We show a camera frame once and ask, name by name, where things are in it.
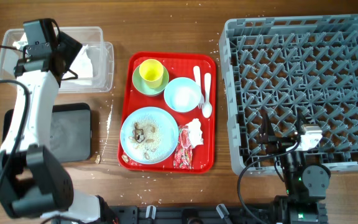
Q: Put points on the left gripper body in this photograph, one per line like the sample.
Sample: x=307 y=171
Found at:
x=57 y=51

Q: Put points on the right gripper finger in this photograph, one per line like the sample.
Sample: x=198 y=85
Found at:
x=300 y=121
x=266 y=131

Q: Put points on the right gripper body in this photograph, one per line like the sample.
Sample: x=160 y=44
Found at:
x=280 y=144

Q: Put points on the white plastic spoon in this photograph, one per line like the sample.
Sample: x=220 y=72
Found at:
x=207 y=107

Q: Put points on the green bowl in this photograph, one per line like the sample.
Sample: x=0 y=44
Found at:
x=141 y=86

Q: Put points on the yellow plastic cup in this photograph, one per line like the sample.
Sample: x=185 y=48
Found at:
x=151 y=71

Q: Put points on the red snack wrapper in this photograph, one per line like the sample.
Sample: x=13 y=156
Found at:
x=184 y=150

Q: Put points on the light blue bowl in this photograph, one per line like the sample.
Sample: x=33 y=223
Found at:
x=182 y=94

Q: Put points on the white plastic fork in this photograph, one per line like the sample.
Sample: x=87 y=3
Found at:
x=197 y=76

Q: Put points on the light blue plate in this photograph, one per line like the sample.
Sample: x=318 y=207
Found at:
x=167 y=128

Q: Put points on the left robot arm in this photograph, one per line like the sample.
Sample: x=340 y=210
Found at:
x=33 y=183

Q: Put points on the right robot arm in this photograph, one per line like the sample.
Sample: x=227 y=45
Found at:
x=306 y=184

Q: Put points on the clear plastic waste bin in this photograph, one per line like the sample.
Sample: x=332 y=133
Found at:
x=101 y=54

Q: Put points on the grey dishwasher rack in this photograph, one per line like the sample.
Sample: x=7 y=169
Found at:
x=286 y=66

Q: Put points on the torn white napkin piece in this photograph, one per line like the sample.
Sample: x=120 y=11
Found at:
x=195 y=132

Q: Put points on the black plastic tray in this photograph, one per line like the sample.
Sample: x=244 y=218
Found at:
x=61 y=133

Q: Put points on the red serving tray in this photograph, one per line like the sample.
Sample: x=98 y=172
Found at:
x=177 y=65

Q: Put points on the nut shell on table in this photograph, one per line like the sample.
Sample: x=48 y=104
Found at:
x=98 y=159

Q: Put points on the food scraps on plate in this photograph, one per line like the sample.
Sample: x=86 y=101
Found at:
x=145 y=139

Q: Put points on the nut shell on tray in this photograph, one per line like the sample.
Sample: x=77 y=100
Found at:
x=125 y=158

